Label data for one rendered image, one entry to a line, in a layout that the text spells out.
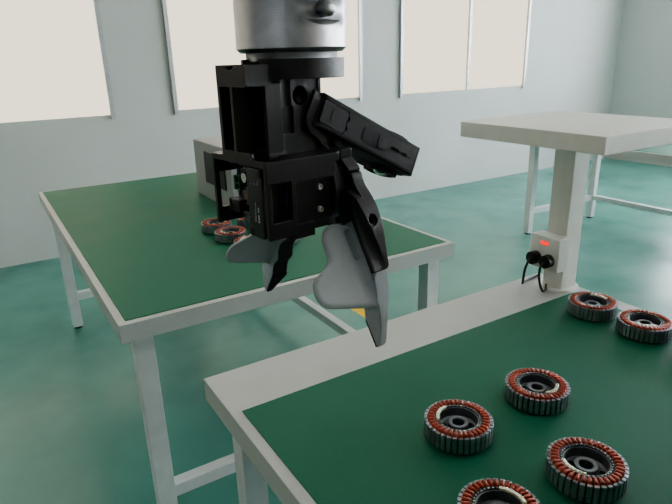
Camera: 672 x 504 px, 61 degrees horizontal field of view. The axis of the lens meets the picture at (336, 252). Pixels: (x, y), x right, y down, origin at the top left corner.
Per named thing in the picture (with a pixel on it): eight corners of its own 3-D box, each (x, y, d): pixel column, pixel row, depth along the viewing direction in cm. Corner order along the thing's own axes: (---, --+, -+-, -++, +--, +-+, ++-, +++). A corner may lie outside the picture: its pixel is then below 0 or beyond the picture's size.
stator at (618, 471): (575, 444, 91) (578, 425, 90) (642, 486, 82) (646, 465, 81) (528, 471, 86) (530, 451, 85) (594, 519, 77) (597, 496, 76)
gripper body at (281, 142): (216, 229, 43) (199, 61, 39) (307, 208, 48) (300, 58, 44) (273, 253, 37) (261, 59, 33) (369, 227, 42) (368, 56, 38)
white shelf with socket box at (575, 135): (578, 361, 116) (606, 136, 102) (452, 301, 146) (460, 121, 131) (672, 318, 134) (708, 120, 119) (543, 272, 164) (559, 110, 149)
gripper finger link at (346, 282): (329, 369, 38) (278, 245, 40) (391, 340, 42) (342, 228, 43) (354, 360, 36) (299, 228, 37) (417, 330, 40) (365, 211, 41)
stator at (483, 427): (499, 425, 97) (500, 406, 96) (482, 465, 88) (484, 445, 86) (436, 408, 102) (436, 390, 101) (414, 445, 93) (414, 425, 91)
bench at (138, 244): (158, 562, 162) (118, 325, 138) (64, 325, 311) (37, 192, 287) (446, 428, 217) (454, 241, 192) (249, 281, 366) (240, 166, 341)
